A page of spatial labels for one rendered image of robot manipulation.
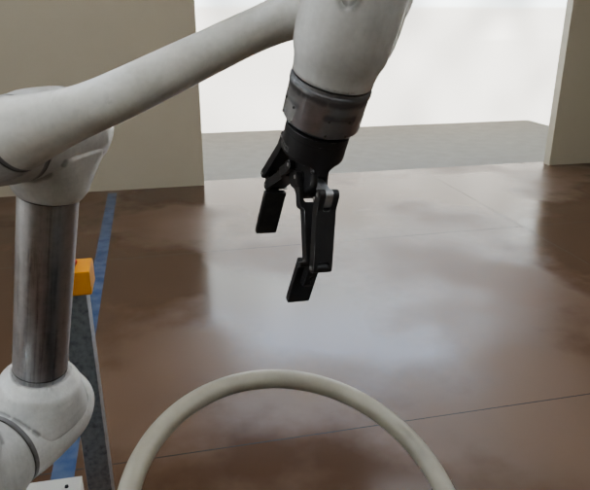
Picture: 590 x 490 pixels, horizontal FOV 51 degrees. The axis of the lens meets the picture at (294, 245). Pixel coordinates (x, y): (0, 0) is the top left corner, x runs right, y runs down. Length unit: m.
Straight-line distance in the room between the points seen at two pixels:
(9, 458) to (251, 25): 0.85
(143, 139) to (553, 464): 5.28
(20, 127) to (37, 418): 0.63
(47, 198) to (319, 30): 0.59
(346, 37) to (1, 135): 0.46
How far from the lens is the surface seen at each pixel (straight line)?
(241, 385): 0.99
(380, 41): 0.63
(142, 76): 0.79
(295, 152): 0.69
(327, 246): 0.70
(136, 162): 6.99
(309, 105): 0.65
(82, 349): 2.13
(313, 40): 0.63
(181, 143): 6.95
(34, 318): 1.19
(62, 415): 1.30
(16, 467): 1.27
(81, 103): 0.80
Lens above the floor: 1.82
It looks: 21 degrees down
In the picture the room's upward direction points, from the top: straight up
